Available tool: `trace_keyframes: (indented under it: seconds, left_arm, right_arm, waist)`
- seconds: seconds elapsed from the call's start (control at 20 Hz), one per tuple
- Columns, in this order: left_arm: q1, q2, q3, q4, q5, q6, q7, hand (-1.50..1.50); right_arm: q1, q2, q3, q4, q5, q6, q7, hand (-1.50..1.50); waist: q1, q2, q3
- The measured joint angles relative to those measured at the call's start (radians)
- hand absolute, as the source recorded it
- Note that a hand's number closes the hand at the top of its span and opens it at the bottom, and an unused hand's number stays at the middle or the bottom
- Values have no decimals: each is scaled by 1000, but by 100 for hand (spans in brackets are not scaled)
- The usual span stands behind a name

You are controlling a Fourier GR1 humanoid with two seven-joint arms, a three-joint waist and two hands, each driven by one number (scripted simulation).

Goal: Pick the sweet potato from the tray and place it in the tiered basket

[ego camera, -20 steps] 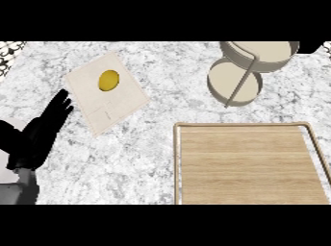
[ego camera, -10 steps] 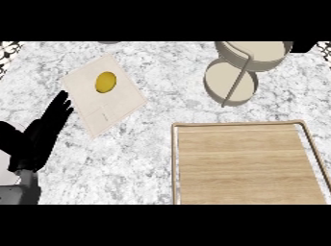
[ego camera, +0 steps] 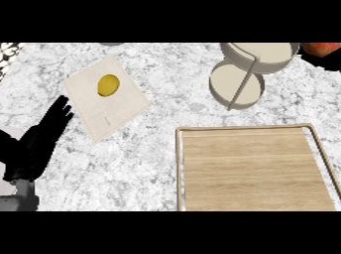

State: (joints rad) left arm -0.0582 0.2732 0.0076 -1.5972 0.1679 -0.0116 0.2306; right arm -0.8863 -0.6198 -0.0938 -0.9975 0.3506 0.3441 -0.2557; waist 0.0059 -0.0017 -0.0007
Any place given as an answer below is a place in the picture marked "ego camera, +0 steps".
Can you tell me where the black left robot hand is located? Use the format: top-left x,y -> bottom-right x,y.
0,94 -> 77,183

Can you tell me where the beige cloth placemat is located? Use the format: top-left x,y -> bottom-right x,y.
62,56 -> 152,144

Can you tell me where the beige tiered basket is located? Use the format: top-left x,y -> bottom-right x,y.
208,43 -> 301,111

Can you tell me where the yellow lemon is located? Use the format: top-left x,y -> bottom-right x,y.
96,73 -> 121,98

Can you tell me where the light wooden tray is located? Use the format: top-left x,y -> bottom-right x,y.
174,122 -> 341,212

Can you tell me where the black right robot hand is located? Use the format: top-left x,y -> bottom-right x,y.
297,43 -> 341,72

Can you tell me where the reddish orange sweet potato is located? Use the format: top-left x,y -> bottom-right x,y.
301,43 -> 341,59

